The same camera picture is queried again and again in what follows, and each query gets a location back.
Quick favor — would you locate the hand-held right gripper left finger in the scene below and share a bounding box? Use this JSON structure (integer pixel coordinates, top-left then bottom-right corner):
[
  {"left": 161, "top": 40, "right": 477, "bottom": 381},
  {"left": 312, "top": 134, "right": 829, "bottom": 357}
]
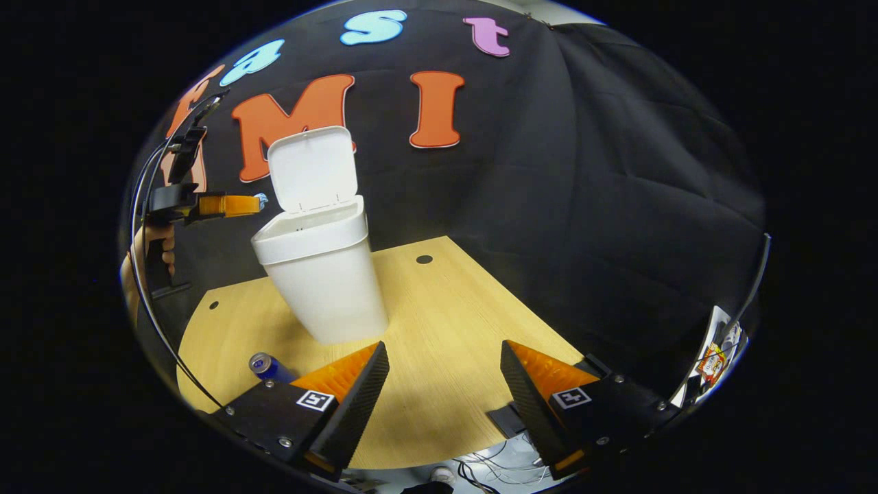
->
[{"left": 209, "top": 341, "right": 390, "bottom": 482}]

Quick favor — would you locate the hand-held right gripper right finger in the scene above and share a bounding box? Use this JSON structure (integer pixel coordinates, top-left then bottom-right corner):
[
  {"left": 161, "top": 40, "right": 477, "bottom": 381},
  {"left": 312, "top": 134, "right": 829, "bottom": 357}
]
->
[{"left": 500, "top": 340, "right": 687, "bottom": 481}]

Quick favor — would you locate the blue pop can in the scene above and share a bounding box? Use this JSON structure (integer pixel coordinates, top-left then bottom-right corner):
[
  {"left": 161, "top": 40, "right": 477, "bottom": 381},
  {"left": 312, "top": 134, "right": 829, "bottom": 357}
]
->
[{"left": 248, "top": 352, "right": 297, "bottom": 385}]

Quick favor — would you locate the white desktop garbage bin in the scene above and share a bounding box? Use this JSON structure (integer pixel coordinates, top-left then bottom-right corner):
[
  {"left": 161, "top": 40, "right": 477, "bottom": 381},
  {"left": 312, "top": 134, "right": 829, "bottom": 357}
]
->
[{"left": 250, "top": 126, "right": 390, "bottom": 345}]

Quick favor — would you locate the wooden desktop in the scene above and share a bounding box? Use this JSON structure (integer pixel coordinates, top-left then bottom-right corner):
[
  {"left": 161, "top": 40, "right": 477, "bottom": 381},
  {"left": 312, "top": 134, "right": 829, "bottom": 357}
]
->
[{"left": 176, "top": 235, "right": 587, "bottom": 471}]

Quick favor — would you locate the black flat block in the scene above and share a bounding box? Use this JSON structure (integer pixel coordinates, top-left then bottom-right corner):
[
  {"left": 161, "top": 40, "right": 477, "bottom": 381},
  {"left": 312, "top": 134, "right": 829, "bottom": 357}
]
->
[{"left": 488, "top": 403, "right": 532, "bottom": 440}]

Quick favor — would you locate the printed paper sheet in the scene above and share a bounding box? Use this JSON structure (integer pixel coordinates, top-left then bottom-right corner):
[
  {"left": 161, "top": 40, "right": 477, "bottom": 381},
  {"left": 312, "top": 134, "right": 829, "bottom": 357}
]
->
[{"left": 679, "top": 305, "right": 748, "bottom": 405}]

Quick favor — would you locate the tangle of floor cables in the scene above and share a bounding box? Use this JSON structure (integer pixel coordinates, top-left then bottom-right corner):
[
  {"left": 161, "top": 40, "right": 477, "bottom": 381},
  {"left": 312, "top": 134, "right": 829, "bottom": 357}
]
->
[{"left": 454, "top": 439, "right": 553, "bottom": 493}]

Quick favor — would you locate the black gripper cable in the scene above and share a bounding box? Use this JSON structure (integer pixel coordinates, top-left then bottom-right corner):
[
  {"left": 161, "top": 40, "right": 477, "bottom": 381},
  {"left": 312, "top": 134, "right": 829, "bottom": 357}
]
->
[
  {"left": 669, "top": 233, "right": 772, "bottom": 409},
  {"left": 129, "top": 88, "right": 230, "bottom": 410}
]

